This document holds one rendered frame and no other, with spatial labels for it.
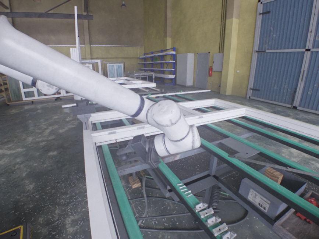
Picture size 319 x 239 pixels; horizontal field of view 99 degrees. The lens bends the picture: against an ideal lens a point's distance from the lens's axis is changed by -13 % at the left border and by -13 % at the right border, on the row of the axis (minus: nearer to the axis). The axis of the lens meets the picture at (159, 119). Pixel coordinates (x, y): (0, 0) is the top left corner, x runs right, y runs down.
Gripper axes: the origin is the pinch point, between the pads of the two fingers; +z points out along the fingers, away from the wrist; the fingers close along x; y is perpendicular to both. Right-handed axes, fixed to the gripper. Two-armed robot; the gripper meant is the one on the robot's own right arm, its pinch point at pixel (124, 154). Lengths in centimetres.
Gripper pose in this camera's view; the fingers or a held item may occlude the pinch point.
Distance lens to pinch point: 72.2
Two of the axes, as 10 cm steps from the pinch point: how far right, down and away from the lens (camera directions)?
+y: 1.2, -5.9, 8.0
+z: -8.9, 3.0, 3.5
